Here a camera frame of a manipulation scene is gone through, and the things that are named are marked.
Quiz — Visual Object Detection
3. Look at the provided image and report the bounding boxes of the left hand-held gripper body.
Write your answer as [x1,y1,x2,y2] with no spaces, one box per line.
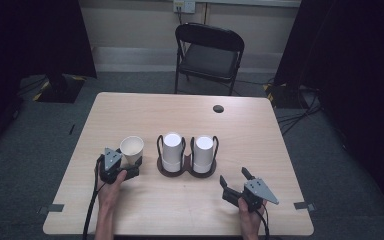
[98,147,141,185]

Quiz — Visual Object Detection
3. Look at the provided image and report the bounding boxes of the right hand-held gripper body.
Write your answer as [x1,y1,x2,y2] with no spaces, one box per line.
[221,177,280,213]

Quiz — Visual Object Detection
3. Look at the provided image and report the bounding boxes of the single white paper cup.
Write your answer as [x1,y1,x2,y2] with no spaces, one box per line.
[119,135,145,167]

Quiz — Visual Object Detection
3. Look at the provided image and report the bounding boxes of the brown cup holder tray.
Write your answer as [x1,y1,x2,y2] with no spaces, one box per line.
[155,134,220,179]

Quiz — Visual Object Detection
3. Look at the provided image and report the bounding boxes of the person's right hand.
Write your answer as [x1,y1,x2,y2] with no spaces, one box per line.
[237,197,269,235]

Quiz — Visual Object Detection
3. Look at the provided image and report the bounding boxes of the person's left hand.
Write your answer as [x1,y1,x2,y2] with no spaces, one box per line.
[94,168,129,212]

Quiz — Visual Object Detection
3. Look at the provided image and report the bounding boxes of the grey tape strip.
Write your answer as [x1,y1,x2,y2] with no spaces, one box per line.
[293,200,317,213]
[36,203,66,215]

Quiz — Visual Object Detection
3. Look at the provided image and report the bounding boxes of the black stand base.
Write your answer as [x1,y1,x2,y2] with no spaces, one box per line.
[263,81,315,110]
[32,73,88,104]

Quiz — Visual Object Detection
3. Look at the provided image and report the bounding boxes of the black folding chair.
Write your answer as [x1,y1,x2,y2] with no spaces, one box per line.
[174,22,246,97]

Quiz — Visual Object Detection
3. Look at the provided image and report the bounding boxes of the black curtain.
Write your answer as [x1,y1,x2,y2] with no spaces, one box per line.
[0,0,98,161]
[273,0,384,221]

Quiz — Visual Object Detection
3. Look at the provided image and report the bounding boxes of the right hand-held gripper cable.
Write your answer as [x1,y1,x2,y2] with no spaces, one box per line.
[253,203,272,240]

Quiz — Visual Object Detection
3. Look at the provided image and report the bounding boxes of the hand-held gripper cable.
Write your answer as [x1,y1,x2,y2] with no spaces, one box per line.
[81,154,105,240]
[253,203,272,240]

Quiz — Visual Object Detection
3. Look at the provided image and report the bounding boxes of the left hand-held gripper cable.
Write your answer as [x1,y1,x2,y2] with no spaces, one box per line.
[81,154,105,240]

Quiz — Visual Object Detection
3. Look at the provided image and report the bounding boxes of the black floor cables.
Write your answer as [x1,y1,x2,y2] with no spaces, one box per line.
[275,85,325,136]

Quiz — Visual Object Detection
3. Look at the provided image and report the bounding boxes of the white wall socket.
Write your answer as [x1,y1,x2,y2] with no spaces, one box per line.
[173,0,197,15]

